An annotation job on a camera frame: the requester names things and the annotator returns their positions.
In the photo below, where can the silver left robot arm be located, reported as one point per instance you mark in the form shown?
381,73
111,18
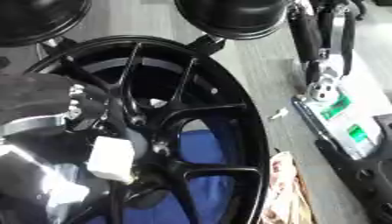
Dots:
61,189

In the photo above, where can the black round object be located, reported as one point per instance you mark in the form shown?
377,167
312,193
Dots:
30,17
235,14

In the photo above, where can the white pin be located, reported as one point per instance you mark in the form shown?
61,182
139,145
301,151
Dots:
279,113
157,102

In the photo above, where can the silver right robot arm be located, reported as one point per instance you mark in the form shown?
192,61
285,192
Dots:
347,128

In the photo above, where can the black spoked wheel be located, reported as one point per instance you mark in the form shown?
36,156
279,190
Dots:
214,87

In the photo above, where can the red and white patterned cloth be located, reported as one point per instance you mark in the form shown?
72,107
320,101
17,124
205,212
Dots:
283,189

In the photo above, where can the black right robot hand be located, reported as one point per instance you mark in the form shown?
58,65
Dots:
309,35

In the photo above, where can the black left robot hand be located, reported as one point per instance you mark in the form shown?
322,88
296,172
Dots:
35,96

